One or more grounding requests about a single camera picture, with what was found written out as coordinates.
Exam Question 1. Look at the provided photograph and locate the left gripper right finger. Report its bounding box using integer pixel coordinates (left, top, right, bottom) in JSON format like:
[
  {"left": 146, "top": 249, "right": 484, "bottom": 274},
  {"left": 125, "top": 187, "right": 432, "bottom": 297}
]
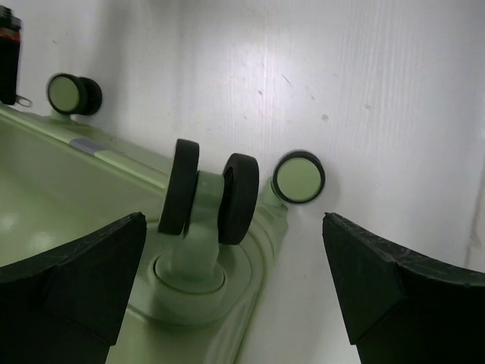
[{"left": 322, "top": 213, "right": 484, "bottom": 363}]

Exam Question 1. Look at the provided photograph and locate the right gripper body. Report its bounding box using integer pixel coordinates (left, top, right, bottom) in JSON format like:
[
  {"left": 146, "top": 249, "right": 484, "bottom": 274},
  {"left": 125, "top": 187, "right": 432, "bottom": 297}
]
[{"left": 0, "top": 5, "right": 22, "bottom": 105}]

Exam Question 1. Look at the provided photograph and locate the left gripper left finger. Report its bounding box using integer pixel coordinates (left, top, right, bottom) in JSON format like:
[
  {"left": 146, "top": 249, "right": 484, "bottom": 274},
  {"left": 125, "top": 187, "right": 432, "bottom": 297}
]
[{"left": 1, "top": 212, "right": 147, "bottom": 363}]

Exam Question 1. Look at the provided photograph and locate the green suitcase blue lining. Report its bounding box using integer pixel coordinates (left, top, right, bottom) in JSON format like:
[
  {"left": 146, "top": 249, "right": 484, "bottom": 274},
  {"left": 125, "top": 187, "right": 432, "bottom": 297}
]
[{"left": 1, "top": 72, "right": 326, "bottom": 363}]

